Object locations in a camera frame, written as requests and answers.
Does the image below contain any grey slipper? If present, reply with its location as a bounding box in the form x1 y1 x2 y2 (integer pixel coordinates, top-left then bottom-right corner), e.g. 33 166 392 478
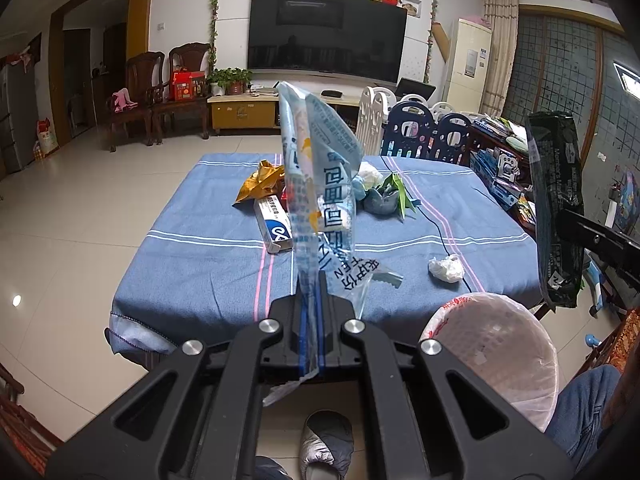
299 410 355 480

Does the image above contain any dark wooden side table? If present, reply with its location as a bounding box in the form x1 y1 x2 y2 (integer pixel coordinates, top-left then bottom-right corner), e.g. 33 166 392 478
466 115 536 237

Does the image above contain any blue striped tablecloth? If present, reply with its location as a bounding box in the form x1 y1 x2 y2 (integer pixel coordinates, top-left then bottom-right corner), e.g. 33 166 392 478
105 154 541 364

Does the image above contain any black cable on tablecloth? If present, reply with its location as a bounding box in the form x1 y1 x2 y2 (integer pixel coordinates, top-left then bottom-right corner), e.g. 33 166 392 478
380 155 474 294

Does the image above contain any gold foil wrapper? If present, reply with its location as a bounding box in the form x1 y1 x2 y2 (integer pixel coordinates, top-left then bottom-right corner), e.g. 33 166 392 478
234 159 285 204

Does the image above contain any white tissue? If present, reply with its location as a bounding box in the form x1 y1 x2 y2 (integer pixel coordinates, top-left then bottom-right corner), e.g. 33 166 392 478
427 255 465 284

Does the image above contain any blue jeans leg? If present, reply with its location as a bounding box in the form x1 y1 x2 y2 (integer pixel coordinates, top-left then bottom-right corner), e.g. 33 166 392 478
544 365 620 471

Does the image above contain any white blue toothpaste box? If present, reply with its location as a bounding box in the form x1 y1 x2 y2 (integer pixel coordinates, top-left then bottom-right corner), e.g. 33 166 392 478
254 195 293 255

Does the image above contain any clear blue plastic bag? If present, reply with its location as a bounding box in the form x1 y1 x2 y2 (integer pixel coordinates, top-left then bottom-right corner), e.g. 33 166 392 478
262 81 402 408

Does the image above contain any white baby fence panel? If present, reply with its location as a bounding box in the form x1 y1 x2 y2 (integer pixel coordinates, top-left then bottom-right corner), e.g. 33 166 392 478
355 87 397 155

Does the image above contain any white standing air conditioner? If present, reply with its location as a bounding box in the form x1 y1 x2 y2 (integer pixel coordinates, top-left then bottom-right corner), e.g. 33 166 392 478
442 18 491 113

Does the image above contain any green paper wrapper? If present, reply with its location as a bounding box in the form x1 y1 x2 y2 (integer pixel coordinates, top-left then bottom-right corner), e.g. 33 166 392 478
381 172 416 221

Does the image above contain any beige curtain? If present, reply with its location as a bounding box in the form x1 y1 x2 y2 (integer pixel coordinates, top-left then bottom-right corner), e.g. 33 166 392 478
480 0 520 117

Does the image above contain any white plastic bin liner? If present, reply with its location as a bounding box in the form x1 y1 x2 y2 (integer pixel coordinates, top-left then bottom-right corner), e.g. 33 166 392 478
418 291 561 434

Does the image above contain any green potted plant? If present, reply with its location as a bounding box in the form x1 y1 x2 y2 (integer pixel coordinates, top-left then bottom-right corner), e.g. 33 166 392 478
208 67 253 96

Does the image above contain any pink cloth on chair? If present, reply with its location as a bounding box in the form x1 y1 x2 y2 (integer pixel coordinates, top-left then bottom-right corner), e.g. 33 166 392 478
111 88 138 113

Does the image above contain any dark wooden armchair right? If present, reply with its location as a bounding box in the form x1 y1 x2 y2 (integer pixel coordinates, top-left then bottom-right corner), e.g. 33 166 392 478
152 42 209 144

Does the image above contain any large black television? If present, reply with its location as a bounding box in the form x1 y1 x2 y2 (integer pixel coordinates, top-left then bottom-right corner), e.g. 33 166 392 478
247 0 407 82

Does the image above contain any dark wooden armchair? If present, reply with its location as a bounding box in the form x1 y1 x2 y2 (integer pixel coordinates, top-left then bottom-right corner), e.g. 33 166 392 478
152 42 209 144
106 51 165 153

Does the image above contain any dark blue cloth bundle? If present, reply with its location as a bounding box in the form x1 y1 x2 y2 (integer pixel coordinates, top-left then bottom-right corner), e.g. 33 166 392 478
362 188 399 217

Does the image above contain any red gift box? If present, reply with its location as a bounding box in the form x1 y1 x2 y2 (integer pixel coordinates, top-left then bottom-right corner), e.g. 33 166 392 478
169 70 206 101

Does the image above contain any black laptop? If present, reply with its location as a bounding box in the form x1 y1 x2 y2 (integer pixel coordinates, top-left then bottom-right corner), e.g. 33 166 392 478
395 77 436 100

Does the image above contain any dark wooden armchair left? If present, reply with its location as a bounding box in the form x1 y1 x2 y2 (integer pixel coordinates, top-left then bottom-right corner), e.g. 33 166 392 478
106 51 165 153

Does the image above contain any red snack wrapper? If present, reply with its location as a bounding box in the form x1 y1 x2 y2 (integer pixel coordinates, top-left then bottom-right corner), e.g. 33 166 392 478
279 186 288 210

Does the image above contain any navy baby fence panel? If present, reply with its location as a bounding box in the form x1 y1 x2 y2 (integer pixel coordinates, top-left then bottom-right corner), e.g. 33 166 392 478
380 101 471 165

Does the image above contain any yellow wooden tv cabinet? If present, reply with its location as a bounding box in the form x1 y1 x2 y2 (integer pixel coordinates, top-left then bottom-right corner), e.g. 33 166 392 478
207 93 359 134

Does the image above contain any dark green snack bag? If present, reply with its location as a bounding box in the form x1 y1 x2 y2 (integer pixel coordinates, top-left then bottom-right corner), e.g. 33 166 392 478
525 112 584 309

